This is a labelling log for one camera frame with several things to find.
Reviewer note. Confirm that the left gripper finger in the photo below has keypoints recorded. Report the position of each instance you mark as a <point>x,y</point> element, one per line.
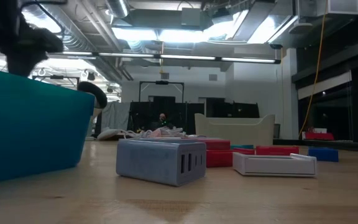
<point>23,67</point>

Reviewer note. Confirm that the teal plastic tray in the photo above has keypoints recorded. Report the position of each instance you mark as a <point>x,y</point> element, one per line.
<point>26,124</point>

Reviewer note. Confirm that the lavender blue usb charger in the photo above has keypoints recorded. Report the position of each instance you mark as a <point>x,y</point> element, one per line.
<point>154,161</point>

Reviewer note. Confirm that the red rectangular block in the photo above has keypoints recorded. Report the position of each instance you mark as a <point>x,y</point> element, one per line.
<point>217,158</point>

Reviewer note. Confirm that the teal rectangular case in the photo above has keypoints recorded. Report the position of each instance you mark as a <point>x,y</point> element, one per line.
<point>242,146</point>

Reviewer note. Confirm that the red rectangular case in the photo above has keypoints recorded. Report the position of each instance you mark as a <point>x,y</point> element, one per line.
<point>277,150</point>

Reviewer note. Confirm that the white rectangular case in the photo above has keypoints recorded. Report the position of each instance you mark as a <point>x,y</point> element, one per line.
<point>275,166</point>

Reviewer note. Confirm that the dark blue rectangular block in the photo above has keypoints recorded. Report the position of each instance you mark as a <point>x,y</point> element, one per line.
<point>323,154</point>

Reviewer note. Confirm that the grey cloth cover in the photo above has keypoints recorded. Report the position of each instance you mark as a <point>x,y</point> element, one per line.
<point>115,115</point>

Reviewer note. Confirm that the long ceiling light strip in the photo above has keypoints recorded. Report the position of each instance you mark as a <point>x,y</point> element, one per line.
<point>185,57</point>

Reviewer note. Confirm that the black partition panels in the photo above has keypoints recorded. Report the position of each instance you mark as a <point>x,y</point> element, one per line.
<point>228,112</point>

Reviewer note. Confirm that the white plastic bin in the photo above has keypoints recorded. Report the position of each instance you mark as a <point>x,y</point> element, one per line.
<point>238,130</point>

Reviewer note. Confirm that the red box with white top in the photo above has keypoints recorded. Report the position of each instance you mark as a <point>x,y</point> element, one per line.
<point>319,136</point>

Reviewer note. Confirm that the black background rig frame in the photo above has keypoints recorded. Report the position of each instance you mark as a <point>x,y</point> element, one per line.
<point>162,82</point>

